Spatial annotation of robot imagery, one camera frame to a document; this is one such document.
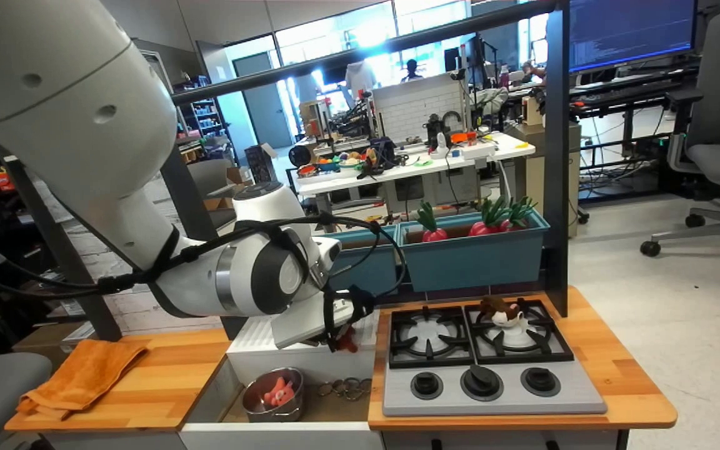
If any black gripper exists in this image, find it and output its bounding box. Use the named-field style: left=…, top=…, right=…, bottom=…
left=322, top=287, right=377, bottom=341

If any orange plush doll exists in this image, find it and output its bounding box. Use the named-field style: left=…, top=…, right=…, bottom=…
left=338, top=328, right=357, bottom=352

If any pink plush doll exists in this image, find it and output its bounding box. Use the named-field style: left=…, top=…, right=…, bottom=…
left=259, top=378, right=295, bottom=407

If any brown white plush doll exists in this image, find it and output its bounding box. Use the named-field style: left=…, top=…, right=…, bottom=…
left=478, top=297, right=523, bottom=329

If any orange towel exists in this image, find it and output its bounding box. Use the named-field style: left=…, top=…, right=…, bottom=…
left=17, top=341, right=148, bottom=421

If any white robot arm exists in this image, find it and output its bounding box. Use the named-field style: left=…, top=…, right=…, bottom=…
left=0, top=0, right=373, bottom=348

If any silver metal pot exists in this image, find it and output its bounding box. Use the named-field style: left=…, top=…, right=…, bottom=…
left=239, top=367, right=304, bottom=423

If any left teal planter bin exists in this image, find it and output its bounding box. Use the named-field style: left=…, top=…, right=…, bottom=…
left=329, top=229, right=397, bottom=294

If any teal planter bin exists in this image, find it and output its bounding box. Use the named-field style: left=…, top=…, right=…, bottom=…
left=394, top=208, right=549, bottom=292
left=329, top=229, right=397, bottom=294

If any white toy sink basin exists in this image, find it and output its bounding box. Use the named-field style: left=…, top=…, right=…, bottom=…
left=180, top=316, right=383, bottom=450

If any grey toy stove top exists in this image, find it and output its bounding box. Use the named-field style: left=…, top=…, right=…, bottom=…
left=383, top=297, right=608, bottom=417

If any left stove knob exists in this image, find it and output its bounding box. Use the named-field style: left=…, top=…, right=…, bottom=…
left=409, top=373, right=442, bottom=401

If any stove knob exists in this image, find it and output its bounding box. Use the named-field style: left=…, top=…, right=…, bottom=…
left=520, top=367, right=560, bottom=397
left=409, top=373, right=442, bottom=401
left=459, top=366, right=503, bottom=401

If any white cluttered work table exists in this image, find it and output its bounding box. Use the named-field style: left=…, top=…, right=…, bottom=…
left=292, top=133, right=535, bottom=197

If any middle stove knob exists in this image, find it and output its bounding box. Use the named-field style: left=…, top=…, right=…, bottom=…
left=459, top=366, right=503, bottom=401

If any right teal planter bin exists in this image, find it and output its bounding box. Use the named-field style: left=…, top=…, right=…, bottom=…
left=394, top=208, right=549, bottom=292

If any right stove knob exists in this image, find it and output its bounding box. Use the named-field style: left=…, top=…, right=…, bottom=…
left=520, top=367, right=560, bottom=397

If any blue computer monitor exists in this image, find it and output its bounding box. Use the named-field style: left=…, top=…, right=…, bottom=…
left=570, top=0, right=697, bottom=72

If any metal ring set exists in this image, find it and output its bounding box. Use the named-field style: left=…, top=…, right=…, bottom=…
left=320, top=378, right=369, bottom=403

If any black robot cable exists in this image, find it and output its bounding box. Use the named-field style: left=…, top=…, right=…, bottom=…
left=0, top=211, right=413, bottom=352

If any black metal frame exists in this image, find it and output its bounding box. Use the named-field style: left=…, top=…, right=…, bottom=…
left=172, top=0, right=570, bottom=317

